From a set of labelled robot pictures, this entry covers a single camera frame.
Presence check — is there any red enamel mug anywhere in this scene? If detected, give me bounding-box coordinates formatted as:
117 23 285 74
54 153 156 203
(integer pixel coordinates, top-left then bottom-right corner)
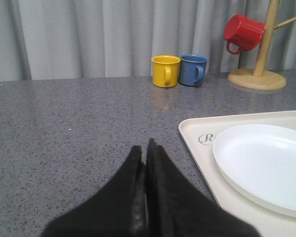
223 14 265 55

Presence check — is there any white round plate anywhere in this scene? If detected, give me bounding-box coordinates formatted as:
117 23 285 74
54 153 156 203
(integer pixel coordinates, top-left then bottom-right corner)
213 124 296 218

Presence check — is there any grey pleated curtain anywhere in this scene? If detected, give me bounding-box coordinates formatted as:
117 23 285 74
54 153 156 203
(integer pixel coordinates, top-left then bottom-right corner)
0 0 296 82

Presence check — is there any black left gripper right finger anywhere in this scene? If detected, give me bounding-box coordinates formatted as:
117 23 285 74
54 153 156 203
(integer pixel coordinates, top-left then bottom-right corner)
146 139 259 237

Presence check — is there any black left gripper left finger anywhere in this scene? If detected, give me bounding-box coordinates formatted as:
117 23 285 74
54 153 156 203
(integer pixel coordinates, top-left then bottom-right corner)
41 146 146 237

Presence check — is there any cream rabbit print tray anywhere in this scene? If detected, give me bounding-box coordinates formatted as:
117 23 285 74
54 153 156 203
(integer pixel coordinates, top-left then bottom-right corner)
179 111 296 237

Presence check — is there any blue enamel mug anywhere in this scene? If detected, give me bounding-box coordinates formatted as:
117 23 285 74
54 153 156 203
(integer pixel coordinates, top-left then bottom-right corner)
179 54 209 86

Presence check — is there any wooden mug tree stand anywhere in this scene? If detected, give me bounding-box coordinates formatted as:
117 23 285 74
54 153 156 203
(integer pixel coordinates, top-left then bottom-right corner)
228 0 296 90

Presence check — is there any yellow enamel mug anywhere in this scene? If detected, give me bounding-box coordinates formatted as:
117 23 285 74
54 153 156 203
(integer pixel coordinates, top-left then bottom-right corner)
151 55 181 88

